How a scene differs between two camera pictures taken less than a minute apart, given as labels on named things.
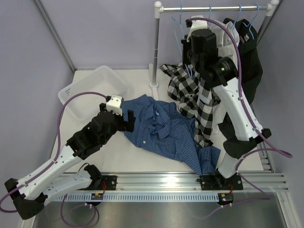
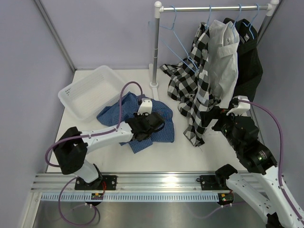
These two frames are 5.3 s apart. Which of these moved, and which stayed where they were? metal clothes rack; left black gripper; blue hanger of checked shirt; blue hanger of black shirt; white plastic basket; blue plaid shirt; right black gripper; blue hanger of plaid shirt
Moved: blue hanger of plaid shirt; right black gripper; blue plaid shirt; left black gripper
Stayed: blue hanger of black shirt; metal clothes rack; blue hanger of checked shirt; white plastic basket
